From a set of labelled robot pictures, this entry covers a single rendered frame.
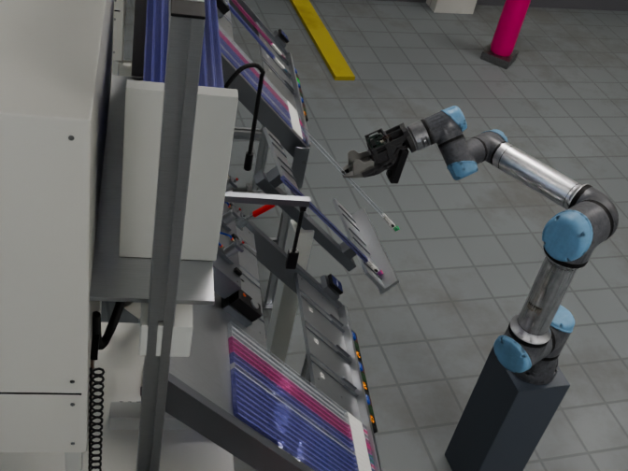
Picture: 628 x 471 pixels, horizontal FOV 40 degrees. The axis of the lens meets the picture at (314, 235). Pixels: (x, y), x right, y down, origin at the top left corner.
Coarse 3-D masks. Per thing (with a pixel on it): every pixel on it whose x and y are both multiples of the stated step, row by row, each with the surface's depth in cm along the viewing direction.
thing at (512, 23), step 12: (516, 0) 515; (528, 0) 515; (504, 12) 524; (516, 12) 519; (504, 24) 526; (516, 24) 524; (504, 36) 530; (516, 36) 531; (492, 48) 539; (504, 48) 534; (492, 60) 538; (504, 60) 534
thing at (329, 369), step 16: (304, 288) 225; (304, 304) 219; (320, 304) 228; (304, 320) 213; (320, 320) 222; (336, 320) 230; (304, 336) 210; (320, 336) 216; (336, 336) 225; (320, 352) 210; (336, 352) 219; (320, 368) 205; (336, 368) 214; (320, 384) 200; (336, 384) 208; (352, 384) 215; (336, 400) 203; (352, 400) 211
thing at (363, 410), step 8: (344, 312) 235; (344, 320) 233; (344, 328) 231; (344, 336) 229; (352, 336) 229; (352, 344) 226; (352, 352) 224; (352, 360) 222; (352, 368) 221; (352, 376) 219; (360, 376) 218; (360, 384) 216; (360, 392) 214; (360, 400) 213; (360, 408) 211; (368, 408) 211; (360, 416) 210; (368, 416) 208; (368, 424) 206; (368, 432) 205; (376, 448) 201; (376, 456) 199; (376, 464) 198
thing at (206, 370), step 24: (240, 240) 207; (240, 264) 199; (216, 312) 176; (192, 336) 163; (216, 336) 171; (264, 336) 189; (192, 360) 158; (216, 360) 166; (192, 384) 153; (216, 384) 161
